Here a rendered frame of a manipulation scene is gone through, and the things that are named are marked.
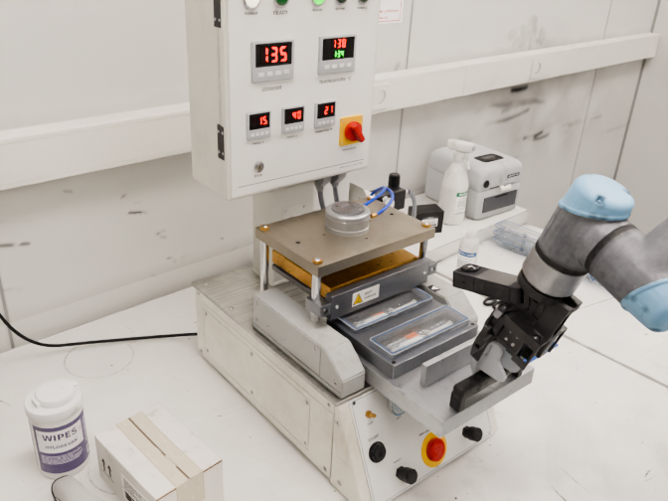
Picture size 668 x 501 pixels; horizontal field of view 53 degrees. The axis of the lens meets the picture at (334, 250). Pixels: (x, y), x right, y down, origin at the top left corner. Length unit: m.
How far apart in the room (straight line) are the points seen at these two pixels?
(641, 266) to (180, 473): 0.71
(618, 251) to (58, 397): 0.85
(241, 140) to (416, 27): 1.01
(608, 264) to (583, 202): 0.08
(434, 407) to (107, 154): 0.85
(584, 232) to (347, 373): 0.43
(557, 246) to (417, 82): 1.23
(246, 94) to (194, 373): 0.59
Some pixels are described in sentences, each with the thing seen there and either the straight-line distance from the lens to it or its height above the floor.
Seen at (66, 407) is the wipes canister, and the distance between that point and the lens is 1.16.
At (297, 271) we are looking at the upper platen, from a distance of 1.15.
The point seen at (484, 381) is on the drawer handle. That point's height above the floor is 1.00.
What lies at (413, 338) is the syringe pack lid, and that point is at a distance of 1.08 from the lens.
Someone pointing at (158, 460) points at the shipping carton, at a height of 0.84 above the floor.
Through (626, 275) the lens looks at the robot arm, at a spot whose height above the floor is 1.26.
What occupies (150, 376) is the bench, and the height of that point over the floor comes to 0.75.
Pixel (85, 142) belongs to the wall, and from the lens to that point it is 1.43.
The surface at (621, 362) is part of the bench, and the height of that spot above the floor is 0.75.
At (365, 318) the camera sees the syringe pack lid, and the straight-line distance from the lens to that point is 1.12.
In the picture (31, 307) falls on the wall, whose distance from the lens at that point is 1.57.
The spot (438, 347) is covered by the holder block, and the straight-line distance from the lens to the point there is 1.10.
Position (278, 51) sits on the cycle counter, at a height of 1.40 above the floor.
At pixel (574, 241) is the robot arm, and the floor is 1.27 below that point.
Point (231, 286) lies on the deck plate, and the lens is 1.35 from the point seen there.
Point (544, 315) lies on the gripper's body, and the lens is 0.92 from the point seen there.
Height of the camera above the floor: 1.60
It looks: 27 degrees down
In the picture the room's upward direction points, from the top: 3 degrees clockwise
